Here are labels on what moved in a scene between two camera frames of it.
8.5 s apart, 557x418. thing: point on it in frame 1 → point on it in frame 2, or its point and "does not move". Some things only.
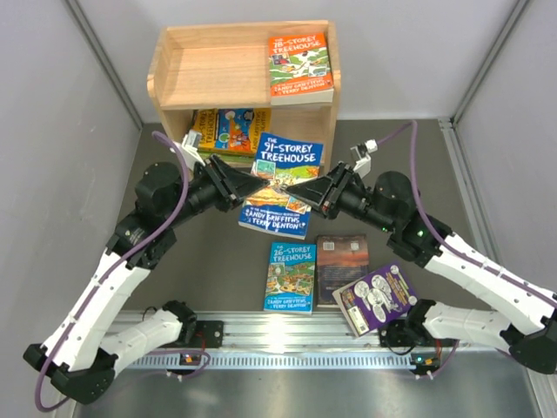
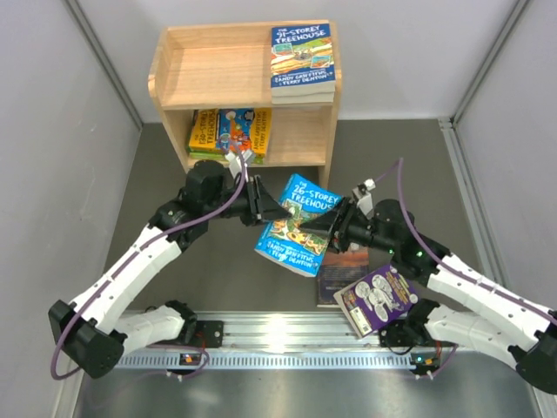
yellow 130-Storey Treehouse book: x=231 y=130 does not move
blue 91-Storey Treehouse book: x=282 y=160 → x=302 y=59
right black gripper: x=327 y=190 → x=336 y=223
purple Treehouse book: x=381 y=294 does not move
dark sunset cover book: x=341 y=260 does not move
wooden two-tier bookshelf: x=227 y=67 does not move
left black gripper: x=237 y=185 → x=261 y=205
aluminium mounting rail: x=273 y=330 does not move
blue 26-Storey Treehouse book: x=291 y=278 → x=285 y=240
